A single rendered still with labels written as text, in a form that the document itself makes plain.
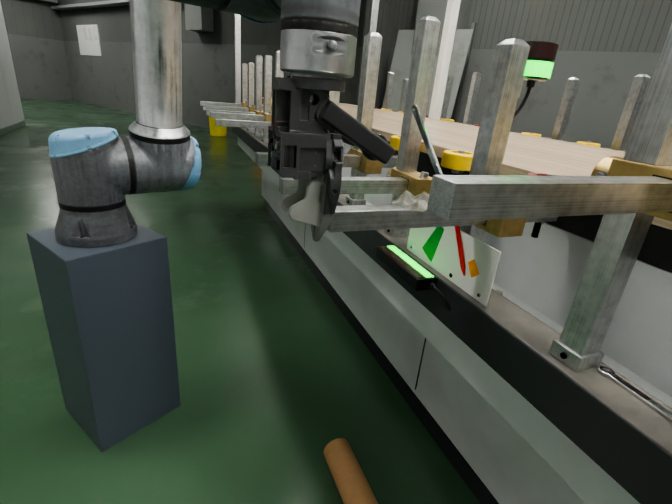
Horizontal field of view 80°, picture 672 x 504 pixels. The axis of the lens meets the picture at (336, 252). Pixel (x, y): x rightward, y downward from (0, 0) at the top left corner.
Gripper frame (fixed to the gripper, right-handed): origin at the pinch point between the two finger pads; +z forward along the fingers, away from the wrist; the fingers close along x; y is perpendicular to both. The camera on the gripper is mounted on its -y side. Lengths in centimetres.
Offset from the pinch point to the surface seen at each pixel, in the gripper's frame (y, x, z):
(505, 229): -29.1, 4.9, -0.8
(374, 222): -7.6, 1.5, -1.6
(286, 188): -1.0, -23.5, -0.4
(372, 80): -31, -52, -22
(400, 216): -11.8, 1.4, -2.4
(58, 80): 317, -1422, 29
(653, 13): -420, -255, -112
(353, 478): -20, -14, 75
